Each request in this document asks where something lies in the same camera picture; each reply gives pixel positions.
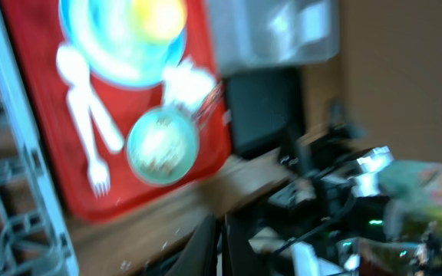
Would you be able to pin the light blue plate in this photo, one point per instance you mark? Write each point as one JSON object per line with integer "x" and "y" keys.
{"x": 100, "y": 34}

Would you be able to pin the white napkin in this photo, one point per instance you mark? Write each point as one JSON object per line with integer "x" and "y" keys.
{"x": 185, "y": 86}

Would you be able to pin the red snack wrapper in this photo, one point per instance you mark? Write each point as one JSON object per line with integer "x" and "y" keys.
{"x": 208, "y": 105}

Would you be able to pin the red plastic tray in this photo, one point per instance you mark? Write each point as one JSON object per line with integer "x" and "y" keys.
{"x": 125, "y": 96}

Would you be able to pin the yellow plastic cup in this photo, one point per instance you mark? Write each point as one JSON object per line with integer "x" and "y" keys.
{"x": 158, "y": 20}

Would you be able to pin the white plastic fork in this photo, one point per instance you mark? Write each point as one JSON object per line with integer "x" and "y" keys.
{"x": 97, "y": 169}

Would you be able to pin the rice and food scraps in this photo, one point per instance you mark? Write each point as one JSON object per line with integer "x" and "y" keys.
{"x": 162, "y": 148}

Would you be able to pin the white plastic spoon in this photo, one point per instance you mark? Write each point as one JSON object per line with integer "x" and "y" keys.
{"x": 75, "y": 70}

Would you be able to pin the black tray bin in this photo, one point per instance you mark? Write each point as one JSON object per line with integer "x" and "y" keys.
{"x": 262, "y": 104}

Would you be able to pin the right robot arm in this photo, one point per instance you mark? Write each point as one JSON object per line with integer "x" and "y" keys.
{"x": 347, "y": 211}

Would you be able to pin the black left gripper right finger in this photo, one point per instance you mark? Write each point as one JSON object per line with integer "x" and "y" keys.
{"x": 238, "y": 257}

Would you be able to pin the grey dishwasher rack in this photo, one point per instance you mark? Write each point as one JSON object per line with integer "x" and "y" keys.
{"x": 34, "y": 239}

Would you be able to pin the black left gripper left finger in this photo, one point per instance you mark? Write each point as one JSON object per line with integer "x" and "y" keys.
{"x": 199, "y": 257}

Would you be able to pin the clear plastic bin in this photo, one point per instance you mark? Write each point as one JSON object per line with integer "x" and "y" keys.
{"x": 255, "y": 34}

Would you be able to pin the mint green bowl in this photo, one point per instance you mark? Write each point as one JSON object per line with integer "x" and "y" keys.
{"x": 137, "y": 132}

